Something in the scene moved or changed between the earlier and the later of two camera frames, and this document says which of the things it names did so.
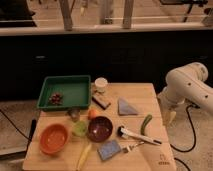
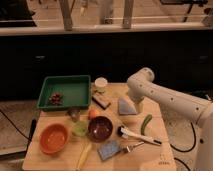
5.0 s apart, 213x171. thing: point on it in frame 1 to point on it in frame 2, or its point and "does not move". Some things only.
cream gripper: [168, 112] to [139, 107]
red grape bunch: [56, 98] does not move
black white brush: [125, 132] does not move
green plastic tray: [75, 90] does not move
